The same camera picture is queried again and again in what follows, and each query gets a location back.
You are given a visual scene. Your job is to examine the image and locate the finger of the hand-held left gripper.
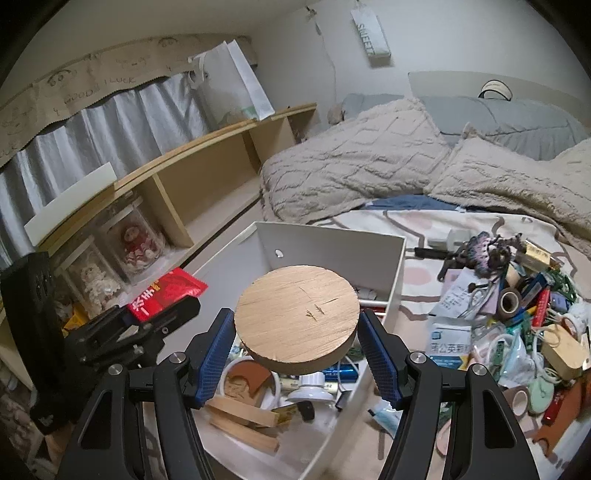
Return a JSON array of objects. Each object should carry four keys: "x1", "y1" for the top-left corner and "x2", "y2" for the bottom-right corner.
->
[
  {"x1": 117, "y1": 298, "x2": 201, "y2": 356},
  {"x1": 65, "y1": 307, "x2": 139, "y2": 370}
]

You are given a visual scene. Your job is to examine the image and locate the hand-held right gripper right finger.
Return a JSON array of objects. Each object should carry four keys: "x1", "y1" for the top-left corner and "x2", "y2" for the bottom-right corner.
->
[{"x1": 358, "y1": 309, "x2": 539, "y2": 480}]

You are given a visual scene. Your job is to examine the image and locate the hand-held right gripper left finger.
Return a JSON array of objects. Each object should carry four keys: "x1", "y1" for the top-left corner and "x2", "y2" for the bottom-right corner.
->
[{"x1": 55, "y1": 308, "x2": 236, "y2": 480}]

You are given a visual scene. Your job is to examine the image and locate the red snack packet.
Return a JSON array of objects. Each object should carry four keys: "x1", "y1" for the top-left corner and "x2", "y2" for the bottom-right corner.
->
[{"x1": 127, "y1": 268, "x2": 209, "y2": 324}]

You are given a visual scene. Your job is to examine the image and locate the blue white medicine packet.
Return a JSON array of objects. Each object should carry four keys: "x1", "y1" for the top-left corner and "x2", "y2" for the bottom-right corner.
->
[{"x1": 425, "y1": 314, "x2": 474, "y2": 370}]

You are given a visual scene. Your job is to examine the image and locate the round wooden disc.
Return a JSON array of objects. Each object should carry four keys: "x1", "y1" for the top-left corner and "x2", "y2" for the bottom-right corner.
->
[{"x1": 235, "y1": 264, "x2": 361, "y2": 374}]

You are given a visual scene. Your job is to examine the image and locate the white storage box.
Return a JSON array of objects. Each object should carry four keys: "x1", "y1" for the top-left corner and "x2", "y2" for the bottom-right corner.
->
[{"x1": 185, "y1": 220, "x2": 407, "y2": 478}]

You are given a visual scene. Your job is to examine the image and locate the brown leather piece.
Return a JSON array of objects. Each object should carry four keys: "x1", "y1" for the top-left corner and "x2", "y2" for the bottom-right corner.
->
[{"x1": 529, "y1": 383, "x2": 587, "y2": 455}]

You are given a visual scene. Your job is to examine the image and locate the wooden block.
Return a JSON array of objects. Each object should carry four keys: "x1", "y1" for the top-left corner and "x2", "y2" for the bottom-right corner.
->
[
  {"x1": 205, "y1": 397, "x2": 280, "y2": 428},
  {"x1": 210, "y1": 418, "x2": 281, "y2": 453}
]

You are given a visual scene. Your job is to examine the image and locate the white plastic fitting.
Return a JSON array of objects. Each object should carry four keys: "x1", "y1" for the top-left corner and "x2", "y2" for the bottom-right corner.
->
[{"x1": 286, "y1": 371, "x2": 338, "y2": 407}]

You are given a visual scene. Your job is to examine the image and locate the clear case with red doll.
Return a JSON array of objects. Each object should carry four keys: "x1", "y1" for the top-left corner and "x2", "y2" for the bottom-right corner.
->
[{"x1": 99, "y1": 203, "x2": 167, "y2": 282}]

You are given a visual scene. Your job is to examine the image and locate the white paper receipt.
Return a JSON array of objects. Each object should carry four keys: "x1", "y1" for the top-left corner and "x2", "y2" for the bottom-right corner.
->
[{"x1": 438, "y1": 281, "x2": 476, "y2": 319}]

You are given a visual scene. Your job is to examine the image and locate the white foam board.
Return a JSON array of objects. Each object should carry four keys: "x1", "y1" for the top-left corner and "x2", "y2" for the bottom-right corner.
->
[{"x1": 23, "y1": 161, "x2": 117, "y2": 241}]

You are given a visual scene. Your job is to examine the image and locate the wooden shelf unit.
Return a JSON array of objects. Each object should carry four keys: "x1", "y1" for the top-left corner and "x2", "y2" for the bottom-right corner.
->
[{"x1": 0, "y1": 104, "x2": 319, "y2": 393}]

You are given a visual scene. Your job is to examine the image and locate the grey power adapter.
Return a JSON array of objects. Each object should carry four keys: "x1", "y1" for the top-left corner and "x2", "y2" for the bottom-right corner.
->
[{"x1": 427, "y1": 227, "x2": 469, "y2": 248}]

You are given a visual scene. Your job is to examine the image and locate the brown bandage roll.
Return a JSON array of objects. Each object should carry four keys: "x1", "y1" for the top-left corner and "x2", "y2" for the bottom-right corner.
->
[{"x1": 501, "y1": 385, "x2": 532, "y2": 418}]

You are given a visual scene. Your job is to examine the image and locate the purple black hair clip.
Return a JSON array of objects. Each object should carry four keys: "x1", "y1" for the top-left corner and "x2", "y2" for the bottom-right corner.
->
[{"x1": 455, "y1": 231, "x2": 513, "y2": 278}]

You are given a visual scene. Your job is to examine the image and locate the dark brown tape roll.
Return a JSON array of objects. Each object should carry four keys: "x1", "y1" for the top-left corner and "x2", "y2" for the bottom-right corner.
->
[{"x1": 498, "y1": 288, "x2": 525, "y2": 319}]

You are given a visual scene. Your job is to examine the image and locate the navy blue cloth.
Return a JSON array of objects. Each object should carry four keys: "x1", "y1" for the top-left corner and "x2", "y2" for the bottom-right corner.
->
[{"x1": 362, "y1": 194, "x2": 462, "y2": 212}]

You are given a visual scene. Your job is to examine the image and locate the mint green round case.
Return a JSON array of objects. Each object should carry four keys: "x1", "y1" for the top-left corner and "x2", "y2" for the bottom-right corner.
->
[{"x1": 526, "y1": 376, "x2": 555, "y2": 414}]

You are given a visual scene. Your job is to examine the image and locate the oval wooden box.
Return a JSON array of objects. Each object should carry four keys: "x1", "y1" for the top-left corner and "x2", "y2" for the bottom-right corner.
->
[{"x1": 540, "y1": 323, "x2": 585, "y2": 381}]

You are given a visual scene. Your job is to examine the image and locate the small gold box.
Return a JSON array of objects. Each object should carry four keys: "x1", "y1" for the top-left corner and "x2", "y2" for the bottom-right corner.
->
[{"x1": 522, "y1": 242, "x2": 552, "y2": 268}]

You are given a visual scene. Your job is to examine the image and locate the beige textured blanket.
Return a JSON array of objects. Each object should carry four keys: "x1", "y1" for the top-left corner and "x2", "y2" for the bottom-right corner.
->
[{"x1": 259, "y1": 97, "x2": 591, "y2": 259}]

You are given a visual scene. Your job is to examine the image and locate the white tape roll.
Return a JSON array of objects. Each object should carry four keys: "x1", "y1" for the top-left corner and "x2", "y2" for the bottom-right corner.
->
[{"x1": 561, "y1": 310, "x2": 591, "y2": 335}]

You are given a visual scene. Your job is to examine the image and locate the grey curtain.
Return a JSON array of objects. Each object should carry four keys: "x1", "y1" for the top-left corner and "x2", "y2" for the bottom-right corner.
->
[{"x1": 0, "y1": 71, "x2": 208, "y2": 268}]

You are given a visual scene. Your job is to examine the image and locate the white paper bag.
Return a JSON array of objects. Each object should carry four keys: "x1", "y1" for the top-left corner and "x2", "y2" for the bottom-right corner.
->
[{"x1": 188, "y1": 39, "x2": 275, "y2": 123}]

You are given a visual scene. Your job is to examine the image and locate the beige printed valance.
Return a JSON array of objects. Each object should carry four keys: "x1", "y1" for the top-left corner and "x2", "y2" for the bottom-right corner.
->
[{"x1": 0, "y1": 34, "x2": 259, "y2": 160}]

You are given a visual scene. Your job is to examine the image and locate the grey duvet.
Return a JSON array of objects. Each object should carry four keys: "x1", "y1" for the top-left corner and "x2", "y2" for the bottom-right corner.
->
[{"x1": 342, "y1": 92, "x2": 587, "y2": 160}]

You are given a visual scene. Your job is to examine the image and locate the white headboard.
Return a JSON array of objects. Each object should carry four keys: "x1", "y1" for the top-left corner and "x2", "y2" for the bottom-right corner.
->
[{"x1": 409, "y1": 71, "x2": 587, "y2": 125}]

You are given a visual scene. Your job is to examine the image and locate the white wall cable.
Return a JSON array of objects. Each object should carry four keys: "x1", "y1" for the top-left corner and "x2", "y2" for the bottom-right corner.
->
[{"x1": 307, "y1": 7, "x2": 345, "y2": 116}]

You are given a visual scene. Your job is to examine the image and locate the white hanging wall sign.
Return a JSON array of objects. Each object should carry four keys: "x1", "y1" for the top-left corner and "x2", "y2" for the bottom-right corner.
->
[{"x1": 351, "y1": 7, "x2": 392, "y2": 65}]

